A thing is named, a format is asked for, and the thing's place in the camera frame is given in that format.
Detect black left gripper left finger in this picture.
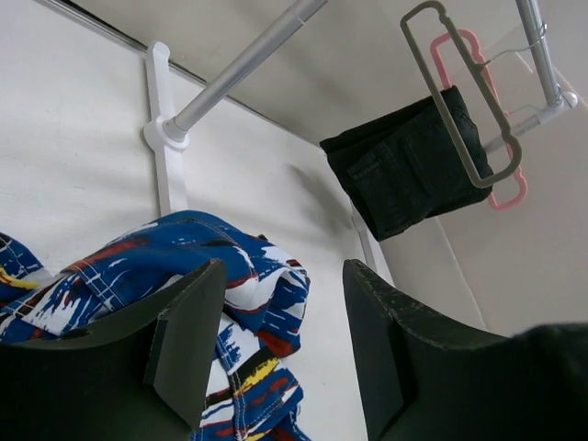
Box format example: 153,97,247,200
1,260,227,440

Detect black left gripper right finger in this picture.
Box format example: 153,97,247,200
343,260,587,440

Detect blue patterned trousers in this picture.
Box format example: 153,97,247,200
1,210,311,440

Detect grey clothes hanger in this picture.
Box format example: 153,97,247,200
400,0,524,189

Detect pink clothes hanger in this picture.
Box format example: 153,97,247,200
430,28,529,213

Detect black folded jeans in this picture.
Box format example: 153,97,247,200
320,97,492,242

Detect white metal clothes rack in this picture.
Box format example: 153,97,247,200
141,0,581,286

